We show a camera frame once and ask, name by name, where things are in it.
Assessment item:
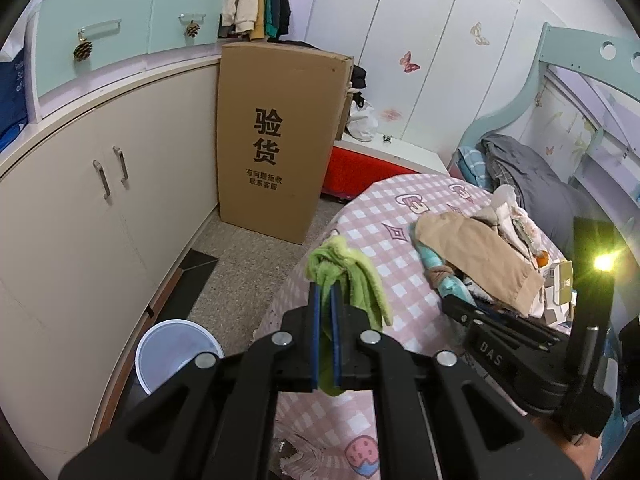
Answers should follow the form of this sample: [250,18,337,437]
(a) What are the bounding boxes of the pink checkered bed sheet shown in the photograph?
[274,174,562,479]

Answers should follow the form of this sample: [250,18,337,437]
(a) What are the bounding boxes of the beige cloth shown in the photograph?
[414,211,544,316]

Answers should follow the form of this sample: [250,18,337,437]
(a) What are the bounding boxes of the white bag on shelf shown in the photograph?
[345,101,378,142]

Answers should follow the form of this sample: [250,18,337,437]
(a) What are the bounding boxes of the pinecone ornament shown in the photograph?
[73,39,92,63]

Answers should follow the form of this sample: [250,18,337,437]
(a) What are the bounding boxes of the red storage box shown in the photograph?
[322,134,448,200]

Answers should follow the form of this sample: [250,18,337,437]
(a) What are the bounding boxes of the mint drawer unit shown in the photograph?
[24,0,224,122]

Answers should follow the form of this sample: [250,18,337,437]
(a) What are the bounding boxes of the beige floor cabinet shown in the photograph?
[1,58,219,478]

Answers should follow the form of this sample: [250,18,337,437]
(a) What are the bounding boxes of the tall cardboard box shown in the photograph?
[216,42,354,244]

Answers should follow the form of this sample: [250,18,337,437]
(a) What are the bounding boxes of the hanging clothes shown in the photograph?
[221,0,291,42]

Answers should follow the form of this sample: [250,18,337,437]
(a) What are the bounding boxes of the grey folded quilt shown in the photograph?
[476,133,604,259]

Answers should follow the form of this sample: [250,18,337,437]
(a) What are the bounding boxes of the white plastic trash bin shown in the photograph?
[134,318,224,396]

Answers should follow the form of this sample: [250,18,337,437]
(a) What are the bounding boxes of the green cloth rag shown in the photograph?
[305,234,393,396]

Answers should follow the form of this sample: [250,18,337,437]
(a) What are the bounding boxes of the mint bed headboard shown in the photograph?
[456,22,640,162]

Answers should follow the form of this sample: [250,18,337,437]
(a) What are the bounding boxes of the blue shopping bag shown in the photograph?
[0,50,28,151]

